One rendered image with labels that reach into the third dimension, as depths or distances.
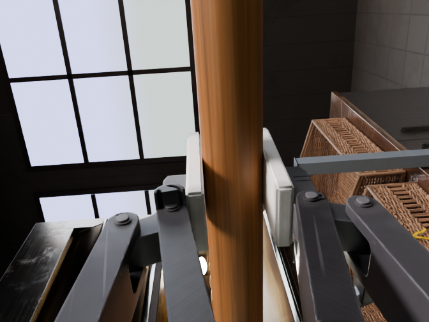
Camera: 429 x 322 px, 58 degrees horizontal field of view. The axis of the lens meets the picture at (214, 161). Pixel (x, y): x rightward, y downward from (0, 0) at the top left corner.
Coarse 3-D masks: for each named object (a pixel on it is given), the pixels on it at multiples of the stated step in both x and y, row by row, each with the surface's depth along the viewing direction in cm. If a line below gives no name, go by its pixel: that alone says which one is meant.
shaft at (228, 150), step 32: (192, 0) 16; (224, 0) 15; (256, 0) 15; (224, 32) 15; (256, 32) 16; (224, 64) 16; (256, 64) 16; (224, 96) 16; (256, 96) 17; (224, 128) 17; (256, 128) 17; (224, 160) 18; (256, 160) 18; (224, 192) 18; (256, 192) 19; (224, 224) 19; (256, 224) 19; (224, 256) 20; (256, 256) 20; (224, 288) 21; (256, 288) 21; (224, 320) 22; (256, 320) 22
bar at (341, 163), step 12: (324, 156) 114; (336, 156) 113; (348, 156) 113; (360, 156) 112; (372, 156) 112; (384, 156) 112; (396, 156) 111; (408, 156) 111; (420, 156) 111; (312, 168) 111; (324, 168) 111; (336, 168) 111; (348, 168) 112; (360, 168) 112; (372, 168) 112; (384, 168) 112; (396, 168) 112; (360, 288) 69; (360, 300) 69; (372, 300) 69
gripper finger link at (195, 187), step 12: (192, 132) 22; (192, 144) 20; (192, 156) 19; (192, 168) 18; (192, 180) 16; (192, 192) 16; (204, 192) 20; (192, 204) 16; (204, 204) 16; (192, 216) 16; (204, 216) 16; (192, 228) 16; (204, 228) 16; (204, 240) 16
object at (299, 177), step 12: (288, 168) 19; (300, 168) 19; (300, 180) 18; (336, 204) 16; (336, 216) 15; (336, 228) 15; (348, 228) 15; (348, 240) 15; (360, 240) 15; (360, 252) 15
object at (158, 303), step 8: (160, 264) 142; (160, 272) 139; (160, 280) 135; (160, 288) 133; (152, 296) 129; (160, 296) 130; (152, 304) 126; (160, 304) 128; (152, 312) 123; (160, 312) 126; (152, 320) 120; (160, 320) 124
